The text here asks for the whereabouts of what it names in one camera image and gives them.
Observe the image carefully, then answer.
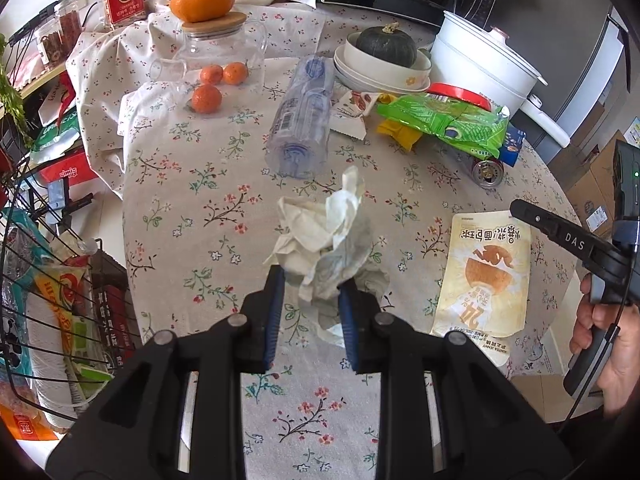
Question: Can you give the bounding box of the floral tablecloth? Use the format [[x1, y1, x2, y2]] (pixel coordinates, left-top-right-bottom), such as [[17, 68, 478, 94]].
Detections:
[[120, 0, 583, 480]]

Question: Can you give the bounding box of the black cable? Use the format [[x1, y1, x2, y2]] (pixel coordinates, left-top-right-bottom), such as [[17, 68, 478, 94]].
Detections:
[[552, 305, 628, 433]]

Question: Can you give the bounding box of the metal drink can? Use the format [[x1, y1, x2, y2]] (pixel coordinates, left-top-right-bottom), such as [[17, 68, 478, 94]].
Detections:
[[470, 155, 505, 188]]

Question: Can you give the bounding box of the small clear glass cup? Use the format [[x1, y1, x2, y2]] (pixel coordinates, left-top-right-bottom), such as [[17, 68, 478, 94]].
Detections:
[[149, 57, 188, 83]]

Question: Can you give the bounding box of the dark red box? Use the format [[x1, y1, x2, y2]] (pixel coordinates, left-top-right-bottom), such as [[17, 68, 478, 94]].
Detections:
[[92, 285, 143, 361]]

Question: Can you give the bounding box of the glass jar with wooden lid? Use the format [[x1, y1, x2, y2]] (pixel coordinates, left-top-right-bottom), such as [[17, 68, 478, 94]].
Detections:
[[175, 10, 268, 93]]

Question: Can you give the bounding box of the beige snack pouch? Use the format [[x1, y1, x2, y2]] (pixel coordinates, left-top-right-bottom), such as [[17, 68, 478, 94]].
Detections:
[[430, 212, 532, 367]]

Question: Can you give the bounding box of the white flower print plate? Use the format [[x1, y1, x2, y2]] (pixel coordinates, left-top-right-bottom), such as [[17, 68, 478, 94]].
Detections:
[[333, 42, 431, 95]]

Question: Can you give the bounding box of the teal plastic bag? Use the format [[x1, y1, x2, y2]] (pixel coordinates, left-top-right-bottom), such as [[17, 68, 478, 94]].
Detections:
[[0, 210, 51, 311]]

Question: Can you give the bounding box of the clear plastic bottle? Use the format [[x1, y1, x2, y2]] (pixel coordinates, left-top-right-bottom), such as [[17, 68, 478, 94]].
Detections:
[[263, 55, 337, 181]]

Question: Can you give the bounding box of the small-print white cloth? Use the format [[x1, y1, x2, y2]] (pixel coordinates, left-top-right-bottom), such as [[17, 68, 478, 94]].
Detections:
[[65, 2, 326, 201]]

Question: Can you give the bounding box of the yellow wrapper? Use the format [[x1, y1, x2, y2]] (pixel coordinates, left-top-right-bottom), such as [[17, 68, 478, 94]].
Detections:
[[376, 120, 421, 152]]

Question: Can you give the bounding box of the white and red snack wrapper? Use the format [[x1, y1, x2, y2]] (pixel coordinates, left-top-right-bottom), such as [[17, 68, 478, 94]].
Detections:
[[327, 89, 383, 141]]

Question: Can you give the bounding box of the red flat box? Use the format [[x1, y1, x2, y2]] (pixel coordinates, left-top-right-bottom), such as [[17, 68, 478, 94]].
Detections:
[[40, 155, 101, 186]]

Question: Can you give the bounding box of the red round noodle cup lid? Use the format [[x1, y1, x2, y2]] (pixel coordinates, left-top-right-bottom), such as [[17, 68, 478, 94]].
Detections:
[[426, 82, 493, 111]]

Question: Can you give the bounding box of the person's right hand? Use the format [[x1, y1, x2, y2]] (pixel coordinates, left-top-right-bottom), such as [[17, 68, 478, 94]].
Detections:
[[570, 275, 640, 418]]

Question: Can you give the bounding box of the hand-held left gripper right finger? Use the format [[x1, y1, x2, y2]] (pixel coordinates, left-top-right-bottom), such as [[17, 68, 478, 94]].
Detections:
[[337, 280, 576, 480]]

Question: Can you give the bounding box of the white tissue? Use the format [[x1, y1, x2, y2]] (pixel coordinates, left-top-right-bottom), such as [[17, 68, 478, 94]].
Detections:
[[264, 166, 391, 348]]

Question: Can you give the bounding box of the grey refrigerator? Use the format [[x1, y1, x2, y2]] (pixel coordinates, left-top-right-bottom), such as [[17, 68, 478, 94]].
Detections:
[[545, 5, 633, 163]]

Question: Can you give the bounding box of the white flower print bowl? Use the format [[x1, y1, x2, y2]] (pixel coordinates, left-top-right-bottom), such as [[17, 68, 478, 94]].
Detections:
[[344, 31, 432, 86]]

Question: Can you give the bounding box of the white pot with long handle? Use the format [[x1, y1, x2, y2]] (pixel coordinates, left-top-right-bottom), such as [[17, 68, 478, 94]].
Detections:
[[429, 10, 571, 148]]

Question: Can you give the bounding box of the black wire basket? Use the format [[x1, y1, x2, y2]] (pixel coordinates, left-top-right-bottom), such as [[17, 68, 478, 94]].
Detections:
[[0, 160, 146, 431]]

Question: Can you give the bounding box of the blue snack packet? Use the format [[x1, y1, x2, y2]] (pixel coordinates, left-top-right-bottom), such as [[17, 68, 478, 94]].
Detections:
[[497, 122, 527, 167]]

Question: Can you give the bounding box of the green snack bag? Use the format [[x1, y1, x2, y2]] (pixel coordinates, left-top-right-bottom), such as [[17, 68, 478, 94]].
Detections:
[[376, 92, 511, 158]]

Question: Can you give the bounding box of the orange and yellow snack bag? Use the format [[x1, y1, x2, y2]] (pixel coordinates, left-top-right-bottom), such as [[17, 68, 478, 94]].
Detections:
[[30, 265, 96, 321]]

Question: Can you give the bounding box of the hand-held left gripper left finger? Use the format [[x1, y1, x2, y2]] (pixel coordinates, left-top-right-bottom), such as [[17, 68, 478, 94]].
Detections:
[[46, 265, 286, 480]]

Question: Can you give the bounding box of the green leafy plant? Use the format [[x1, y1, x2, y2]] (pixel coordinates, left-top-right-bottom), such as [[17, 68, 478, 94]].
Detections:
[[0, 35, 36, 146]]

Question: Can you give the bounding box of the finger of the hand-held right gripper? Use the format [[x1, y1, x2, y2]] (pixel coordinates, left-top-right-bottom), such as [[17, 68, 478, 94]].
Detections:
[[509, 199, 631, 306]]

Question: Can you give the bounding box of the clear jar of dried chilies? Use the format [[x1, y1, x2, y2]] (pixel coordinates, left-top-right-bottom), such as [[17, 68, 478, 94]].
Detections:
[[32, 17, 66, 73], [52, 0, 83, 56]]

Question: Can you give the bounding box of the green snack package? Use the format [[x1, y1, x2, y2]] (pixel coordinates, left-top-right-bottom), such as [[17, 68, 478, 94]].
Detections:
[[30, 105, 83, 161]]

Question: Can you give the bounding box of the plain cardboard box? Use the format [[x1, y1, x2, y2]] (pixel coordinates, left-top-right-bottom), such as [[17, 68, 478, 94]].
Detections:
[[580, 130, 628, 173]]

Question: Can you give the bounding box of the cardboard box with white label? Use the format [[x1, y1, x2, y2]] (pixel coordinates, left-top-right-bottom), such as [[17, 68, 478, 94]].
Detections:
[[565, 160, 623, 241]]

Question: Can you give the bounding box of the dark green squash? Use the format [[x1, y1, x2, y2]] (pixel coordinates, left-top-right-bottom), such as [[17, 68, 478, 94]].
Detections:
[[356, 23, 417, 68]]

